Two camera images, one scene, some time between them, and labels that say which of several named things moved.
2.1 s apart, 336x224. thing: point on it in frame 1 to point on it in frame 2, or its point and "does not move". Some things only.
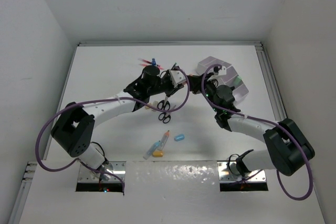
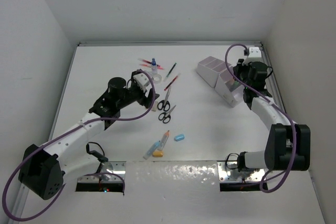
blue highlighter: [153, 147] does not move
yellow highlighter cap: [157, 153] does not move
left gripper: [172, 88] to [144, 100]
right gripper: [195, 84] to [239, 66]
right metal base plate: [254, 176] does not move
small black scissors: [165, 116] does not move
